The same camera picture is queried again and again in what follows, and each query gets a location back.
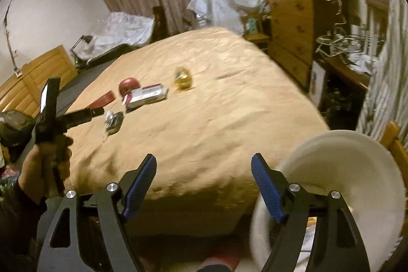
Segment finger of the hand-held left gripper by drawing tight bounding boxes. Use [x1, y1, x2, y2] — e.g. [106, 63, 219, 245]
[63, 108, 105, 133]

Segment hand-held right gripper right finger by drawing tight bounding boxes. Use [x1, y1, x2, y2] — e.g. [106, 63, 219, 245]
[251, 152, 371, 272]

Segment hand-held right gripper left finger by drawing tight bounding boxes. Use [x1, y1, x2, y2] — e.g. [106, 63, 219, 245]
[36, 153, 158, 272]

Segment white round bin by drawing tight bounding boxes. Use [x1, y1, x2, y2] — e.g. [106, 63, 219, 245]
[250, 129, 407, 272]

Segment person's left hand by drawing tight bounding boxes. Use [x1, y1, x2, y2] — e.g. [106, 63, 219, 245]
[18, 135, 74, 200]

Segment flat red box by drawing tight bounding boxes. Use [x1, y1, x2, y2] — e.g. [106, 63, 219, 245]
[87, 91, 116, 110]

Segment crumpled black packet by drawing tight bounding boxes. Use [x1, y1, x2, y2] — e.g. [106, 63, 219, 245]
[105, 111, 124, 135]

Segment wooden headboard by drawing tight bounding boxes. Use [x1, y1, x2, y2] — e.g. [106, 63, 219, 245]
[0, 46, 79, 120]

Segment camouflage cloth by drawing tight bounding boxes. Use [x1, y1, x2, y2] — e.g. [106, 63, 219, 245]
[0, 109, 36, 162]

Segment dark grey bed sheet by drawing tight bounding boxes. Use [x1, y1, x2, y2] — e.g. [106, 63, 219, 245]
[57, 44, 138, 114]

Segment white and red carton box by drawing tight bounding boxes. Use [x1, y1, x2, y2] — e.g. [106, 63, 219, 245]
[123, 84, 169, 110]

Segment black desk lamp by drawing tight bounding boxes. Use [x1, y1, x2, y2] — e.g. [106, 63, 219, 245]
[69, 34, 92, 61]

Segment dark printed cloth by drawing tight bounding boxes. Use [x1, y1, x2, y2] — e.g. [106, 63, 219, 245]
[0, 163, 23, 196]

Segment tan blanket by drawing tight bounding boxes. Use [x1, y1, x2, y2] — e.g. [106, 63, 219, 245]
[54, 26, 330, 237]

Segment white patterned quilt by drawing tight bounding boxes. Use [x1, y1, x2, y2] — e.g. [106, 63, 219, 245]
[78, 11, 157, 60]

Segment yellow plastic wrapper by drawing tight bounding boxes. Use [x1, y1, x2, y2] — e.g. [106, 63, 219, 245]
[174, 66, 194, 90]

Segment white framed picture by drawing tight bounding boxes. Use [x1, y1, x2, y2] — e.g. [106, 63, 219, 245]
[309, 60, 329, 107]

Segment dark wooden chair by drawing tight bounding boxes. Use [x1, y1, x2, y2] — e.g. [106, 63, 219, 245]
[152, 6, 168, 37]

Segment light wooden chair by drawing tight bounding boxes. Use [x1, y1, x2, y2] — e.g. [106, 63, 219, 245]
[379, 121, 408, 184]

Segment wooden desk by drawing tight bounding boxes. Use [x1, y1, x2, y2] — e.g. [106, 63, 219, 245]
[314, 49, 373, 92]

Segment wooden nightstand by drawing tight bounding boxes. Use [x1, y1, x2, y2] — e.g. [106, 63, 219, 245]
[244, 31, 272, 53]

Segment wooden dresser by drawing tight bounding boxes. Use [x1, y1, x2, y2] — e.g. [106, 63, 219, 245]
[266, 0, 333, 92]

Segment striped curtain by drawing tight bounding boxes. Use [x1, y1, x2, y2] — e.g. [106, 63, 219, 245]
[356, 0, 408, 146]

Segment tangle of white cables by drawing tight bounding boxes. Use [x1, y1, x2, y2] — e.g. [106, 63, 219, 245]
[315, 0, 383, 63]

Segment small picture frame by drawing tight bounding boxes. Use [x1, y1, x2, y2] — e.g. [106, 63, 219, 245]
[244, 15, 264, 35]

